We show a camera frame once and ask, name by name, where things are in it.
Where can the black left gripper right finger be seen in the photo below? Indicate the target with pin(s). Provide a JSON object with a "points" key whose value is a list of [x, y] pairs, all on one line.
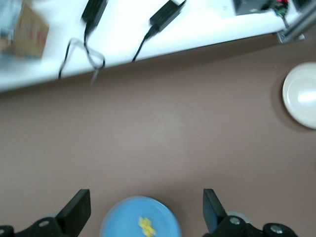
{"points": [[227, 227]]}

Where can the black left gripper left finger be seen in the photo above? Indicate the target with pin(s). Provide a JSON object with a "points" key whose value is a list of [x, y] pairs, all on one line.
{"points": [[64, 227]]}

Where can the yellow foam letter s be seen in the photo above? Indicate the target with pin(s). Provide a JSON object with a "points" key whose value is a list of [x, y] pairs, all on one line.
{"points": [[149, 230]]}

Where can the blue plate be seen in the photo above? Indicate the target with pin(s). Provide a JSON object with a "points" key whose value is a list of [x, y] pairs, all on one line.
{"points": [[123, 222]]}

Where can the brown table cover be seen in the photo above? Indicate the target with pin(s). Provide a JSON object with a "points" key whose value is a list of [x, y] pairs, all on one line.
{"points": [[158, 135]]}

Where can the cream plate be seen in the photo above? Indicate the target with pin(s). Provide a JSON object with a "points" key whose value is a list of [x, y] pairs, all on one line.
{"points": [[303, 98]]}

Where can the cardboard box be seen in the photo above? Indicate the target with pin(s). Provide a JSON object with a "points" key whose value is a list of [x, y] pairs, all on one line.
{"points": [[29, 37]]}

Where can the black power adapter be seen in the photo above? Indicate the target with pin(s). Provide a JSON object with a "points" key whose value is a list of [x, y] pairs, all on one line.
{"points": [[93, 10], [165, 13]]}

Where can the black electronics box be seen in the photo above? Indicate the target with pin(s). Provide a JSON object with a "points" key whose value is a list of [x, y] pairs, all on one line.
{"points": [[249, 6]]}

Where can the aluminium bracket profile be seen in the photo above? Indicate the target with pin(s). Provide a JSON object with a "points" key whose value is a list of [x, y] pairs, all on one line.
{"points": [[296, 27]]}

